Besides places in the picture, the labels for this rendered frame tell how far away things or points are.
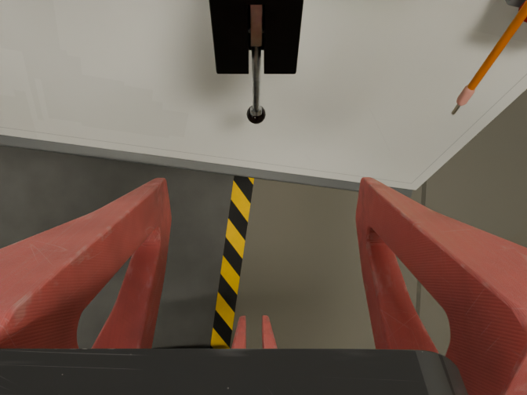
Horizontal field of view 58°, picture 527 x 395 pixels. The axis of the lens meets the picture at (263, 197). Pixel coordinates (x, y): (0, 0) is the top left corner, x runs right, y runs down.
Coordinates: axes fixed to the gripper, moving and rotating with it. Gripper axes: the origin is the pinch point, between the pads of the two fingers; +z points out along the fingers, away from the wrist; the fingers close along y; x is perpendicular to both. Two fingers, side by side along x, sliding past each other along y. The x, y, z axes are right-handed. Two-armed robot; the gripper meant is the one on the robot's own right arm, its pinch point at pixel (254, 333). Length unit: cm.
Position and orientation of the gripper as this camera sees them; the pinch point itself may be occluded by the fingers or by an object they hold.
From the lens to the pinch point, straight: 28.1
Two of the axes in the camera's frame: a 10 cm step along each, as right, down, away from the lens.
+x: -0.1, 6.3, 7.7
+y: -10.0, 0.1, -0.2
